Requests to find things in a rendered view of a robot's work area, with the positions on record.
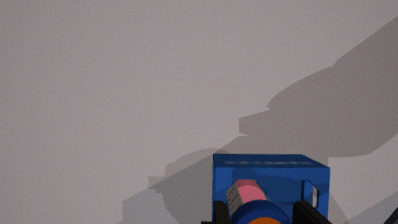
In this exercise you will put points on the blue tube rack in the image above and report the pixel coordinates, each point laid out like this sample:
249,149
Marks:
279,176

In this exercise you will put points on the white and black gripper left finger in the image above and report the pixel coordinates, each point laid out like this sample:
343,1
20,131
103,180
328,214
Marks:
220,214

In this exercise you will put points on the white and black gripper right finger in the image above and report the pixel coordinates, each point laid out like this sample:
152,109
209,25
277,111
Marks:
305,213

